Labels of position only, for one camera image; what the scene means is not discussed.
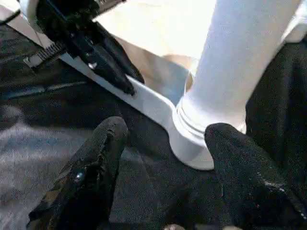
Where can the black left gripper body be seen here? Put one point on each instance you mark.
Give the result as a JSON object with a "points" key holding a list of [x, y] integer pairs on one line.
{"points": [[67, 26]]}

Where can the black plastic mat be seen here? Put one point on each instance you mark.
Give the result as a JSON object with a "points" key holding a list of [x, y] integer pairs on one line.
{"points": [[36, 100]]}

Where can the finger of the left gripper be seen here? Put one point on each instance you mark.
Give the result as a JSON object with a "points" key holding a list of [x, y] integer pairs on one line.
{"points": [[122, 55], [110, 69]]}

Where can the white plastic table top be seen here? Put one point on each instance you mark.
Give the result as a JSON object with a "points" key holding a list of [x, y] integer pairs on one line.
{"points": [[156, 100]]}

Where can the white plastic table leg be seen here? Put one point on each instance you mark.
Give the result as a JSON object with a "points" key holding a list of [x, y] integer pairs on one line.
{"points": [[227, 60]]}

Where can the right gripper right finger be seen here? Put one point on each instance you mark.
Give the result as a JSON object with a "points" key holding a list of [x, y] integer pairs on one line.
{"points": [[254, 182]]}

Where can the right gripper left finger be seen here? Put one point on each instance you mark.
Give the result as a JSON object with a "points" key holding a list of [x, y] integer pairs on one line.
{"points": [[84, 182]]}

